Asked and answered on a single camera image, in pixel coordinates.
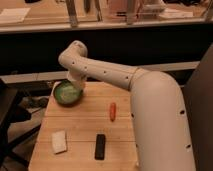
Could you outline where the white sponge block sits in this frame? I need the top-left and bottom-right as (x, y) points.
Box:
(52, 131), (67, 154)

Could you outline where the white paper sheet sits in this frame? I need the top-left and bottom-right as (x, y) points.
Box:
(0, 8), (30, 24)

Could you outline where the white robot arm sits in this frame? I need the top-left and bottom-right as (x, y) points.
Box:
(58, 40), (196, 171)

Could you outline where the orange carrot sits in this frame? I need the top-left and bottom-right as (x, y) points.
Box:
(109, 102), (116, 122)

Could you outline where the white ceramic cup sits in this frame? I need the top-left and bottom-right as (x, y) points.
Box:
(68, 80), (82, 90)

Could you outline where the black rectangular remote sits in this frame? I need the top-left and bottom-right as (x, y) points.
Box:
(95, 134), (106, 160)

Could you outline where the green ceramic bowl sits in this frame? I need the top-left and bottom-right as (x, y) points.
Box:
(53, 80), (83, 106)

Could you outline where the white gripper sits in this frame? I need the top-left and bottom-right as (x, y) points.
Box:
(67, 71), (87, 91)

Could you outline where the grey metal post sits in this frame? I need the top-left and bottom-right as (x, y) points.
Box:
(66, 0), (78, 27)

